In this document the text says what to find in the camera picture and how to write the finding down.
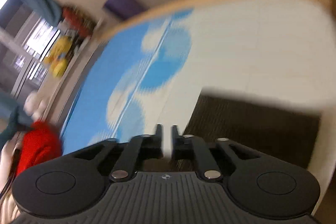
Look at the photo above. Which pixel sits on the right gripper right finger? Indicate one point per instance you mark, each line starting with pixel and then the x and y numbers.
pixel 195 149

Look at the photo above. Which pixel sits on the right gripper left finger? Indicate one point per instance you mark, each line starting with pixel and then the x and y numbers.
pixel 139 149

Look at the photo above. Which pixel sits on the dark brown corduroy pants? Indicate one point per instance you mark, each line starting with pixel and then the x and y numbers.
pixel 280 132

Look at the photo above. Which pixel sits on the red folded blanket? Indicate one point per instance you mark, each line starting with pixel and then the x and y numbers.
pixel 39 145

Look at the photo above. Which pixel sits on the yellow plush toy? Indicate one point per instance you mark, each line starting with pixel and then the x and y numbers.
pixel 57 60

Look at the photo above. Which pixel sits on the blue white patterned bedsheet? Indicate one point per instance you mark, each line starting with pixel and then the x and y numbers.
pixel 271 50

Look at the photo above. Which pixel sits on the purple box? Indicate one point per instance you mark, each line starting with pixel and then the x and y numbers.
pixel 124 9

